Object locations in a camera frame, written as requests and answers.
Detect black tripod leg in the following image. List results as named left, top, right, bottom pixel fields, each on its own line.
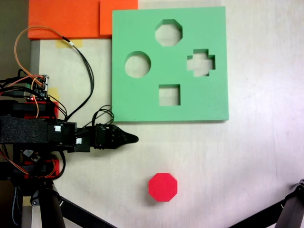
left=228, top=178, right=304, bottom=228
left=39, top=184, right=66, bottom=228

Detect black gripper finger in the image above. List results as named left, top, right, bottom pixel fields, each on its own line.
left=115, top=140, right=134, bottom=150
left=115, top=125, right=140, bottom=144

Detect green shape sorter board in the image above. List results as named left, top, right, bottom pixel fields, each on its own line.
left=111, top=6, right=230, bottom=124

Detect red octagonal pillar block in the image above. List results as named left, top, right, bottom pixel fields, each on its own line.
left=148, top=172, right=178, bottom=202

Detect thin black gripper cables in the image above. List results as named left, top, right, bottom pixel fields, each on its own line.
left=91, top=105, right=115, bottom=126

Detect black tripod brace bar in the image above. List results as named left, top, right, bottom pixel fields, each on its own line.
left=58, top=195, right=117, bottom=228

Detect circuit board with wires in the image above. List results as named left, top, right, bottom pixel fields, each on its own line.
left=25, top=74, right=50, bottom=102

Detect long black cable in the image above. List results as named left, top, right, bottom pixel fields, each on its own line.
left=62, top=35, right=95, bottom=121

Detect large orange foam slab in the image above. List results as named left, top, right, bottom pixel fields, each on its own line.
left=28, top=0, right=112, bottom=40

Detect thin orange wire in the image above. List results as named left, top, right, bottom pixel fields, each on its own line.
left=14, top=25, right=72, bottom=84

